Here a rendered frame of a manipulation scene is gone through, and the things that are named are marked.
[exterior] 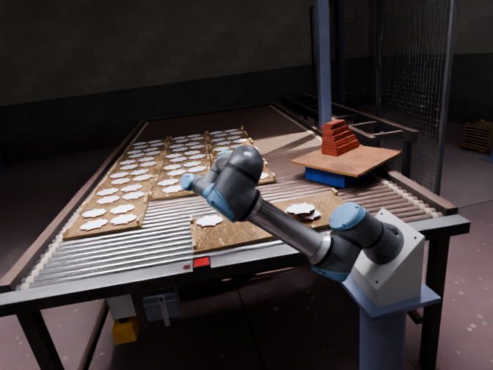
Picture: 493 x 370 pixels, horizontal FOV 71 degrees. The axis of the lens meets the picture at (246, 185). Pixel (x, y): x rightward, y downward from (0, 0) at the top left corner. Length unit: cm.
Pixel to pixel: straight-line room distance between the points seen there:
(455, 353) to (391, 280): 126
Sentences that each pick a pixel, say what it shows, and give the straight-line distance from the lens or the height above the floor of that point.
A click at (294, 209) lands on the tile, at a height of 100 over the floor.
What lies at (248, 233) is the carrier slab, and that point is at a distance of 166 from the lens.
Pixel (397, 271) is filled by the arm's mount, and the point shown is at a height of 100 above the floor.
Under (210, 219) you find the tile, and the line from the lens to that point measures 181.
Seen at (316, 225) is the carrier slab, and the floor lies 94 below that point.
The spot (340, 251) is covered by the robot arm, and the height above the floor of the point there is 111.
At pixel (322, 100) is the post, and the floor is 123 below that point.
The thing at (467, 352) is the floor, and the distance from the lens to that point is 253.
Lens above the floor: 174
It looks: 21 degrees down
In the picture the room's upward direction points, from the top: 7 degrees counter-clockwise
